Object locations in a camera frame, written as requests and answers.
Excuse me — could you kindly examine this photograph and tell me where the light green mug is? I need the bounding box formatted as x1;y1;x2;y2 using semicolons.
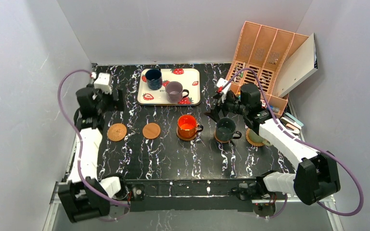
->
254;135;273;147

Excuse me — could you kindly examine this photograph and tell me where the dark green mug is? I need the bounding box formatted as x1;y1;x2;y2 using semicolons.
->
214;117;242;141

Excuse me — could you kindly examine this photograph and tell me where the orange mug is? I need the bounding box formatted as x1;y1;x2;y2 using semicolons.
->
177;115;204;138

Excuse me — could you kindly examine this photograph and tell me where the dark ringed wooden coaster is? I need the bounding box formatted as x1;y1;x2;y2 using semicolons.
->
176;130;198;141

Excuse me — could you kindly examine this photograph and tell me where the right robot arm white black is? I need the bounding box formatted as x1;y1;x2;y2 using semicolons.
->
205;79;341;205

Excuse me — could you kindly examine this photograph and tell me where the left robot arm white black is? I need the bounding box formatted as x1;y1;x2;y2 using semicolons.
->
58;84;122;223

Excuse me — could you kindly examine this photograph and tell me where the woven rattan coaster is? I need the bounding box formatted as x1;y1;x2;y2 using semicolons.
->
245;128;265;147

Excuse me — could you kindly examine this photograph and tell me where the cork coaster far left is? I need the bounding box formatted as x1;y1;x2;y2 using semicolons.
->
107;123;127;141

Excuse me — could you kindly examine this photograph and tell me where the orange round coaster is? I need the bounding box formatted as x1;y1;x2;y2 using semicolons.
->
214;133;232;143

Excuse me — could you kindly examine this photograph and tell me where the smooth wooden coaster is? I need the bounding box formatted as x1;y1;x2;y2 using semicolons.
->
142;123;161;140

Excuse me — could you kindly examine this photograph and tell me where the teal pink stationery stack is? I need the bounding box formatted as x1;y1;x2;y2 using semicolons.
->
280;112;304;134

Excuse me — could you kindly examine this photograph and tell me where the pink desk file organizer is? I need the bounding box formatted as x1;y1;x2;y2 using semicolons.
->
226;21;308;118

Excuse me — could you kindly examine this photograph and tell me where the white strawberry tray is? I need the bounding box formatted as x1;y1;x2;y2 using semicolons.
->
137;68;201;106

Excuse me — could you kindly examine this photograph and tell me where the navy blue mug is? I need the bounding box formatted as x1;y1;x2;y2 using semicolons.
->
145;69;162;90

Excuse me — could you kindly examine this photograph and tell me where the white binder folder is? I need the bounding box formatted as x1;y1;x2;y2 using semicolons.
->
272;33;318;98

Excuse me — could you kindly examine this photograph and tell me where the lilac mug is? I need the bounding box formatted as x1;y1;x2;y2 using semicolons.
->
165;81;189;104

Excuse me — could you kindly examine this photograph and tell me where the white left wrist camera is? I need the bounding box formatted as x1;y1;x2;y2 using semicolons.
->
93;73;112;94

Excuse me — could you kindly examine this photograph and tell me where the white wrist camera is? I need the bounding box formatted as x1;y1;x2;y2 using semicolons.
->
93;73;112;94
214;78;231;103

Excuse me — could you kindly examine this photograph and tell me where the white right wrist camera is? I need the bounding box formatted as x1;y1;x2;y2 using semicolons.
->
214;78;231;103

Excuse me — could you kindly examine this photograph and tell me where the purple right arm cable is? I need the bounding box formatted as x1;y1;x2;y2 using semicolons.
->
223;68;364;219

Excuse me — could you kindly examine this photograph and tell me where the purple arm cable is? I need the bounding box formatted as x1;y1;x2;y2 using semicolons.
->
223;68;364;219
57;69;131;223

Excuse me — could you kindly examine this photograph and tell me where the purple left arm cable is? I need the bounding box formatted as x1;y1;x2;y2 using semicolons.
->
57;69;131;223

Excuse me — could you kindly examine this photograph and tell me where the aluminium front rail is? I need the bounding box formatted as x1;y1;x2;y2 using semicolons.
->
43;180;344;231

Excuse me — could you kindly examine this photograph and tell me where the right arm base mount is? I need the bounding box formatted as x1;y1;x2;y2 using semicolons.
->
231;183;288;220

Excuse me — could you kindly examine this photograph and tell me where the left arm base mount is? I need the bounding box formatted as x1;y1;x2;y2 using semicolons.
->
108;182;145;221

